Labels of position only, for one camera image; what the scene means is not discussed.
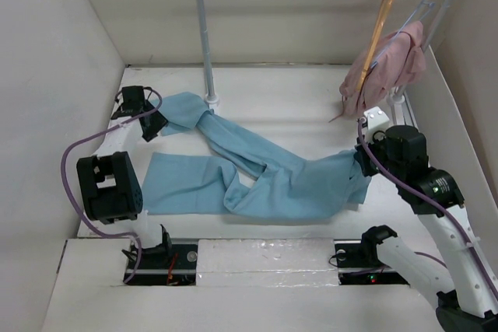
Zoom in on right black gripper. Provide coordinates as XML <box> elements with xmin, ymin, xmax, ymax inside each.
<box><xmin>355</xmin><ymin>128</ymin><xmax>404</xmax><ymax>183</ymax></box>

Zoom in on light blue trousers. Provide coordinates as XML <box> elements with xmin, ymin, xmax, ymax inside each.
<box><xmin>142</xmin><ymin>93</ymin><xmax>370</xmax><ymax>221</ymax></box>

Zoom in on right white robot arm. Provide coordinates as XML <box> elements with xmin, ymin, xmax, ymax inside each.
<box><xmin>355</xmin><ymin>118</ymin><xmax>497</xmax><ymax>331</ymax></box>

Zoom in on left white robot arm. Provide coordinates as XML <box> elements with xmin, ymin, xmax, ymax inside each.
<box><xmin>76</xmin><ymin>86</ymin><xmax>174</xmax><ymax>267</ymax></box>

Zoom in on pink garment on hanger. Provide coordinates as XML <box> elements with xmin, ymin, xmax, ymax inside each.
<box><xmin>335</xmin><ymin>21</ymin><xmax>426</xmax><ymax>119</ymax></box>

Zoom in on wooden clothes hanger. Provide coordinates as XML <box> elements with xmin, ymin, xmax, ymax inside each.
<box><xmin>356</xmin><ymin>0</ymin><xmax>394</xmax><ymax>93</ymax></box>

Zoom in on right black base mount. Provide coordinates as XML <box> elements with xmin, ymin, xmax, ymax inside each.
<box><xmin>328</xmin><ymin>240</ymin><xmax>409</xmax><ymax>286</ymax></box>

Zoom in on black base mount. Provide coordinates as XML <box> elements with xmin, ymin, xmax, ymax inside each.
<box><xmin>126</xmin><ymin>242</ymin><xmax>198</xmax><ymax>287</ymax></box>
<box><xmin>328</xmin><ymin>240</ymin><xmax>409</xmax><ymax>286</ymax></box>

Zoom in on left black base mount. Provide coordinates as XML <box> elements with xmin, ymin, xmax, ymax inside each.
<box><xmin>126</xmin><ymin>242</ymin><xmax>198</xmax><ymax>287</ymax></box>

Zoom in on light blue wire hanger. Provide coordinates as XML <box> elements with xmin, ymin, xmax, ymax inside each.
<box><xmin>369</xmin><ymin>0</ymin><xmax>435</xmax><ymax>69</ymax></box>

